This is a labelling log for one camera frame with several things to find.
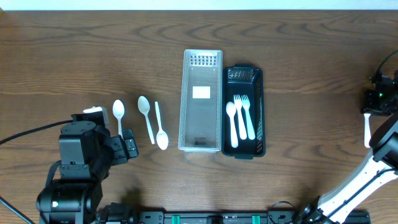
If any white label sticker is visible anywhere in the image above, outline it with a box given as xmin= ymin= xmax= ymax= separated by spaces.
xmin=192 ymin=86 xmax=211 ymax=99

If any white plastic spoon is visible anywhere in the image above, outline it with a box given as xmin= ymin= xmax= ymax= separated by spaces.
xmin=137 ymin=96 xmax=155 ymax=144
xmin=155 ymin=101 xmax=169 ymax=151
xmin=113 ymin=100 xmax=125 ymax=138
xmin=226 ymin=101 xmax=238 ymax=148

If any clear plastic mesh basket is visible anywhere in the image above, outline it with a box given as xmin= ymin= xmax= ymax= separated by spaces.
xmin=178 ymin=49 xmax=223 ymax=152

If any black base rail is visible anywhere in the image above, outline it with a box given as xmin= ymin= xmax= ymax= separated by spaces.
xmin=96 ymin=202 xmax=371 ymax=224

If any black plastic mesh basket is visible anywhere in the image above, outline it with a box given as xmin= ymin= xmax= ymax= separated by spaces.
xmin=221 ymin=64 xmax=266 ymax=159

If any white plastic fork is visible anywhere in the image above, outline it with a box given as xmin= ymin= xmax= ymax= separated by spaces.
xmin=363 ymin=113 xmax=371 ymax=148
xmin=234 ymin=95 xmax=247 ymax=140
xmin=241 ymin=95 xmax=255 ymax=140

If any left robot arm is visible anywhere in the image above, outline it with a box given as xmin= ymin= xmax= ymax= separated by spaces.
xmin=37 ymin=121 xmax=138 ymax=223

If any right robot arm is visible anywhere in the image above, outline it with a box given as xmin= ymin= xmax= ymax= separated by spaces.
xmin=293 ymin=73 xmax=397 ymax=223

